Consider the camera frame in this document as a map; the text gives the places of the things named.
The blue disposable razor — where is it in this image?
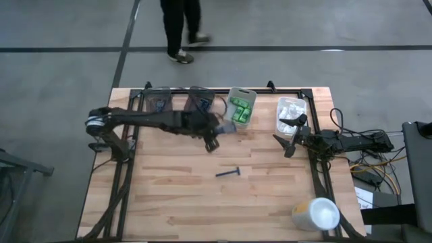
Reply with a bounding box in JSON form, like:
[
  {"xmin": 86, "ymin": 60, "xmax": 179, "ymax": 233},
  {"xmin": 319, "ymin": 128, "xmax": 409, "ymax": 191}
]
[{"xmin": 215, "ymin": 166, "xmax": 242, "ymax": 178}]

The grey metal cart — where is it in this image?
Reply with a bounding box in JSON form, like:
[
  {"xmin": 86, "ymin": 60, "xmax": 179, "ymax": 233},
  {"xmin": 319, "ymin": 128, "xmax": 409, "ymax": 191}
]
[{"xmin": 0, "ymin": 148, "xmax": 55, "ymax": 243}]

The white plastic bin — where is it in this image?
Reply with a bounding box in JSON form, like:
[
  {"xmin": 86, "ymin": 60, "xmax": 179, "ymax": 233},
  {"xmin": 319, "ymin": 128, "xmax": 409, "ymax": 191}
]
[{"xmin": 275, "ymin": 97, "xmax": 308, "ymax": 138}]

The walking person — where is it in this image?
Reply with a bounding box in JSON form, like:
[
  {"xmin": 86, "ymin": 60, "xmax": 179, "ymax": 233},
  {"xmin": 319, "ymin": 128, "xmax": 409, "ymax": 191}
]
[{"xmin": 159, "ymin": 0, "xmax": 213, "ymax": 65}]

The wipes canister with yellow label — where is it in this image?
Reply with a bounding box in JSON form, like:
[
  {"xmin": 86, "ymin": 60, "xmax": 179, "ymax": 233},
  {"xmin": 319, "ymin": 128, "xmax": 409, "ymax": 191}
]
[{"xmin": 292, "ymin": 197, "xmax": 341, "ymax": 232}]

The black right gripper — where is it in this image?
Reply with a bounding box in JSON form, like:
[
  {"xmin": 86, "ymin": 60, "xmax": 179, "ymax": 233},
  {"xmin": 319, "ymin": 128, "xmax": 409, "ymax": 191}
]
[{"xmin": 271, "ymin": 113, "xmax": 326, "ymax": 159}]

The dark grey plastic bin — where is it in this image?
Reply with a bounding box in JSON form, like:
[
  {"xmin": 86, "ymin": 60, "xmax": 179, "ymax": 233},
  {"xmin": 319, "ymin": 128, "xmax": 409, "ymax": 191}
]
[
  {"xmin": 184, "ymin": 86, "xmax": 216, "ymax": 115},
  {"xmin": 144, "ymin": 86, "xmax": 173, "ymax": 114}
]

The clear bag of cotton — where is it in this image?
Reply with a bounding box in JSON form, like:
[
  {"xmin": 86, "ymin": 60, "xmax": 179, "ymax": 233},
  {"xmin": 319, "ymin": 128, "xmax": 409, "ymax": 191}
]
[
  {"xmin": 277, "ymin": 100, "xmax": 306, "ymax": 119},
  {"xmin": 276, "ymin": 117, "xmax": 301, "ymax": 136}
]

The black metal rig frame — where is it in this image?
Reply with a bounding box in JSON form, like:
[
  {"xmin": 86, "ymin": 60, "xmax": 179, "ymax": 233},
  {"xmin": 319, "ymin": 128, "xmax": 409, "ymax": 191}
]
[{"xmin": 76, "ymin": 80, "xmax": 367, "ymax": 242}]

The white paper sheet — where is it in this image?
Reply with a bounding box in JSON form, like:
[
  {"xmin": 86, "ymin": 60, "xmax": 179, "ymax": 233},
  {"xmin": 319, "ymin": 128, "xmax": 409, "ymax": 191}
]
[{"xmin": 354, "ymin": 186, "xmax": 375, "ymax": 211}]

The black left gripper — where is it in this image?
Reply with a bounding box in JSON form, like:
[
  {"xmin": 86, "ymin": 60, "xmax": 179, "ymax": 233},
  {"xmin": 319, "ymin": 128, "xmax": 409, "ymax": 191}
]
[{"xmin": 175, "ymin": 110, "xmax": 226, "ymax": 154}]

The grey panel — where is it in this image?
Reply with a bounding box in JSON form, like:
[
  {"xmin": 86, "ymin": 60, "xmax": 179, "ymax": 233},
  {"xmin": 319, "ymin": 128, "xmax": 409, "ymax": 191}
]
[{"xmin": 401, "ymin": 120, "xmax": 432, "ymax": 234}]

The light grey plastic bin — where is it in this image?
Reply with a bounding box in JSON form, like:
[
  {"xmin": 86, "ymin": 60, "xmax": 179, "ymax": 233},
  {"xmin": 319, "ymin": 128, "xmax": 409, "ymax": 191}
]
[{"xmin": 224, "ymin": 86, "xmax": 258, "ymax": 130}]

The yellow cable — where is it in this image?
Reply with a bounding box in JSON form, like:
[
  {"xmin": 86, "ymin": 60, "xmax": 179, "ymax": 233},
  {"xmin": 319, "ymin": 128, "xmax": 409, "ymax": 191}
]
[{"xmin": 349, "ymin": 155, "xmax": 408, "ymax": 196}]

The black power adapter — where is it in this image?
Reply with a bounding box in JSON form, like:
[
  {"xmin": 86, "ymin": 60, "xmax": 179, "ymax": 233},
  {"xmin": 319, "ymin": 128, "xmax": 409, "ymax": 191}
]
[{"xmin": 352, "ymin": 169, "xmax": 383, "ymax": 187}]

